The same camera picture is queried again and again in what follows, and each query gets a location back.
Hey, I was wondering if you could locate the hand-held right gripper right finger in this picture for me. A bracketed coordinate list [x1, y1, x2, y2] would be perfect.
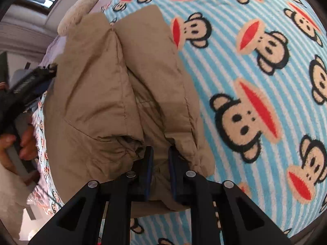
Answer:
[168, 145, 292, 245]

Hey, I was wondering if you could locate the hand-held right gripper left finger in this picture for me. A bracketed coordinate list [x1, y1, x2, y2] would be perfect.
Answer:
[28, 146, 154, 245]

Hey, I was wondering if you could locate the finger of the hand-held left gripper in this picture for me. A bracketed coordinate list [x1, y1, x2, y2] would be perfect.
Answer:
[10, 63, 58, 95]

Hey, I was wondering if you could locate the tan padded jacket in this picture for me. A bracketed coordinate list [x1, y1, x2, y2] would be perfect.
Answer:
[42, 4, 216, 215]

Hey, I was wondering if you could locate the person's left hand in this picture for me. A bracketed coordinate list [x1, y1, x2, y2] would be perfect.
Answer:
[0, 124, 41, 185]

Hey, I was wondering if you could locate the cream plush pillow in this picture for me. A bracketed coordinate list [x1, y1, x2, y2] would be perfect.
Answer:
[57, 0, 102, 35]

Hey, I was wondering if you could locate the blue striped monkey print blanket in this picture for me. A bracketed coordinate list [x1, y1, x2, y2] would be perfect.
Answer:
[26, 0, 327, 245]

